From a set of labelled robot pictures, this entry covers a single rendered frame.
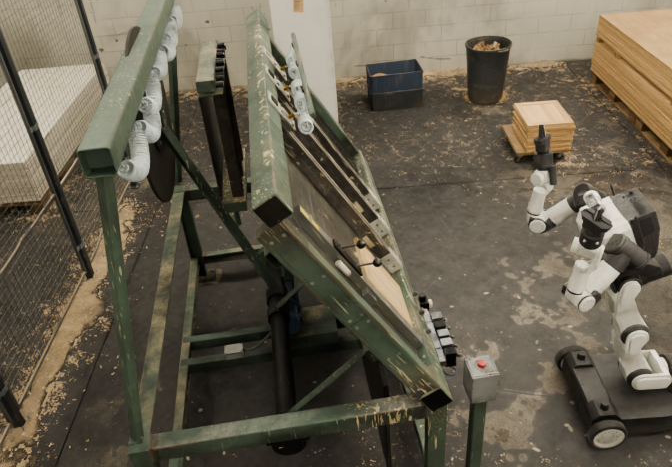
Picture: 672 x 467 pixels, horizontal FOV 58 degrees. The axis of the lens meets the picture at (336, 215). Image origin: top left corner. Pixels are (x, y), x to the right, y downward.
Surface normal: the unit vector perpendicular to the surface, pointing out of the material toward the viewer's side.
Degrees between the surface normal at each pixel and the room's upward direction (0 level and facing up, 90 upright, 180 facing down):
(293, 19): 90
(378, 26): 90
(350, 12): 90
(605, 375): 0
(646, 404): 0
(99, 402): 0
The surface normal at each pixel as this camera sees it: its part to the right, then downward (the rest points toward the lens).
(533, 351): -0.07, -0.83
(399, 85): 0.11, 0.56
